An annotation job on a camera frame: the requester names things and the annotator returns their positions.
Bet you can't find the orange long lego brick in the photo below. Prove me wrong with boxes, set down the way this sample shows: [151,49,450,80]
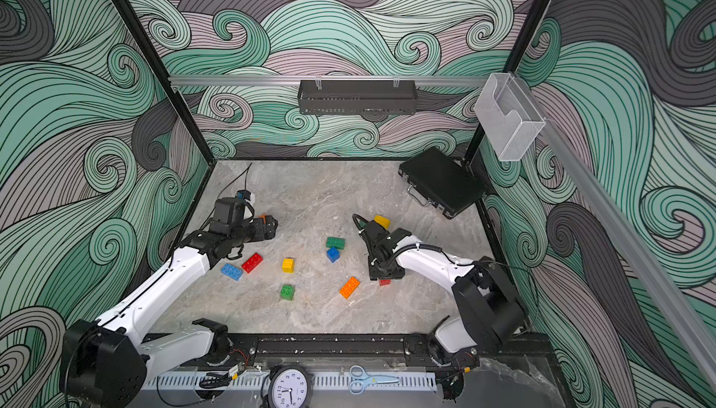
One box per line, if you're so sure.
[339,277,361,300]

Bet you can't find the blue square lego brick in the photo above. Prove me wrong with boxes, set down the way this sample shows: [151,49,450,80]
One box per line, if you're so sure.
[326,247,340,263]

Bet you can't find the green long lego brick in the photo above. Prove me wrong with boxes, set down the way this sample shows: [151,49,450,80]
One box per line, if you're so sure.
[326,236,346,251]

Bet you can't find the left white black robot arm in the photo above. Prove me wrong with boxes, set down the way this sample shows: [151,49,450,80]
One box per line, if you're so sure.
[60,215,278,407]

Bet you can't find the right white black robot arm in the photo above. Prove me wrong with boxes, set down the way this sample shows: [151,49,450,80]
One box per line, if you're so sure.
[354,214,529,361]

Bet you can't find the red long lego brick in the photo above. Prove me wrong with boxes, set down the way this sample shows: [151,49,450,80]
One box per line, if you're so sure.
[241,253,263,273]

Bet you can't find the light blue lego brick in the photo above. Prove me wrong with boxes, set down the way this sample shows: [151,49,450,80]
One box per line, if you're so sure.
[220,264,244,281]

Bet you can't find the yellow curved lego brick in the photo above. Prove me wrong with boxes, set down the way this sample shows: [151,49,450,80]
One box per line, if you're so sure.
[373,215,391,230]

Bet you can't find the yellow square lego brick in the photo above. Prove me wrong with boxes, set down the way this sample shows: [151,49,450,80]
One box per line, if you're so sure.
[282,258,295,274]

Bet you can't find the green square lego brick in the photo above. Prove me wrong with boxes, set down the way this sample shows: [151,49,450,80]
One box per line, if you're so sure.
[280,284,296,301]

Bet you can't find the black briefcase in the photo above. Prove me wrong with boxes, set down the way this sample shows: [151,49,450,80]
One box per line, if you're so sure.
[398,147,487,220]

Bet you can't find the light blue scissors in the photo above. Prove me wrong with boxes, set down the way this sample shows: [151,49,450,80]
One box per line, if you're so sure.
[348,365,400,395]

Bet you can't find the white analog clock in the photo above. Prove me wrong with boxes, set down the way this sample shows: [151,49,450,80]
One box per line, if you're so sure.
[268,366,313,408]

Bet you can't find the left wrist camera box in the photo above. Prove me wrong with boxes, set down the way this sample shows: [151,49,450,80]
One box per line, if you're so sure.
[210,189,255,236]

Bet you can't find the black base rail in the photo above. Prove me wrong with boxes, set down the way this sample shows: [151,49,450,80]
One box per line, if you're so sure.
[144,332,555,367]

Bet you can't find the white slotted cable duct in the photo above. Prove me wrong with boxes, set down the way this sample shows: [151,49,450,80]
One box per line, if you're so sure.
[143,372,438,392]

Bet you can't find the aluminium back rail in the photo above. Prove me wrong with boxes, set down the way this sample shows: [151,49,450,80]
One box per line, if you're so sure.
[169,74,488,88]

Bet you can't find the aluminium rail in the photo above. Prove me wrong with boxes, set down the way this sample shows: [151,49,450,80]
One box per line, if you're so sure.
[169,74,488,88]
[514,74,716,392]

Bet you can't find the clear plastic wall holder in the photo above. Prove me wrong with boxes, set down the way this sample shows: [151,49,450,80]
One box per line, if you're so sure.
[474,72,546,162]

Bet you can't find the aluminium right rail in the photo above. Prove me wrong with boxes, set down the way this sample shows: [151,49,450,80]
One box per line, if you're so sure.
[514,74,716,392]

